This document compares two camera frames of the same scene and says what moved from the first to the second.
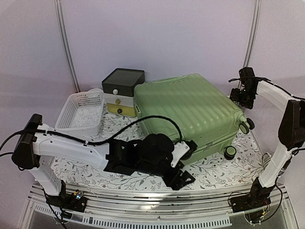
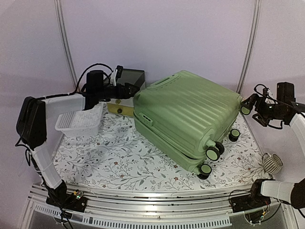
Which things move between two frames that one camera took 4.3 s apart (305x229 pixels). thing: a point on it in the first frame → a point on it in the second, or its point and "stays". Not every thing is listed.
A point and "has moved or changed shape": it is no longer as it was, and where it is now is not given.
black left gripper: (180, 182) → (126, 94)
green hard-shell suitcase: (190, 107) has moved or changed shape
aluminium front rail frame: (170, 209) stays
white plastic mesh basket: (81, 112) stays
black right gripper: (233, 96) → (253, 98)
